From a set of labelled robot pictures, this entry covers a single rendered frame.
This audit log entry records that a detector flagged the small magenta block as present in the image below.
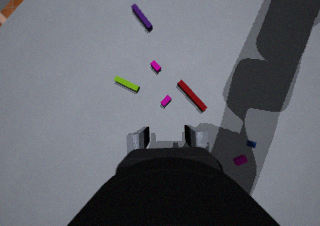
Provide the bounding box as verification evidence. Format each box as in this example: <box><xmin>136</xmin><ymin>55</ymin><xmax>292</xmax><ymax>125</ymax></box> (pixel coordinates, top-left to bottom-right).
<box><xmin>150</xmin><ymin>60</ymin><xmax>161</xmax><ymax>73</ymax></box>
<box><xmin>160</xmin><ymin>95</ymin><xmax>172</xmax><ymax>106</ymax></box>
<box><xmin>233</xmin><ymin>154</ymin><xmax>248</xmax><ymax>166</ymax></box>

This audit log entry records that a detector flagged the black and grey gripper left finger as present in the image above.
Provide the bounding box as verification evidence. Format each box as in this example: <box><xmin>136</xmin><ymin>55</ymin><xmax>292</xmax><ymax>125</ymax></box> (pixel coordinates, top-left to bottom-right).
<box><xmin>127</xmin><ymin>126</ymin><xmax>150</xmax><ymax>155</ymax></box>

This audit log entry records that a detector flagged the purple rod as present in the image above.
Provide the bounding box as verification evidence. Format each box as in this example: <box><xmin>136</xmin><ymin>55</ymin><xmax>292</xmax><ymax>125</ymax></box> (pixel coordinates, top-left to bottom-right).
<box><xmin>131</xmin><ymin>4</ymin><xmax>153</xmax><ymax>31</ymax></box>

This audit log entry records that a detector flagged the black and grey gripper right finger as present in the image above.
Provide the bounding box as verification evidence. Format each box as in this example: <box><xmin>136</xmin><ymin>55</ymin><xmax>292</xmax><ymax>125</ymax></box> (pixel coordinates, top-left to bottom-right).
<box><xmin>184</xmin><ymin>125</ymin><xmax>209</xmax><ymax>152</ymax></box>

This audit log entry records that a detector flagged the red rod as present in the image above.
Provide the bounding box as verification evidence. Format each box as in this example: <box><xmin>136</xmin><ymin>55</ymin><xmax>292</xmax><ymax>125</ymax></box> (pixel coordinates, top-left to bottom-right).
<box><xmin>177</xmin><ymin>80</ymin><xmax>208</xmax><ymax>111</ymax></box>

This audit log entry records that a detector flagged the lime green rod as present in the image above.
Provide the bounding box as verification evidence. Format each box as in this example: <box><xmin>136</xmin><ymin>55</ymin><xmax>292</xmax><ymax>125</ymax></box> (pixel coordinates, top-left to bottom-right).
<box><xmin>114</xmin><ymin>76</ymin><xmax>140</xmax><ymax>92</ymax></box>

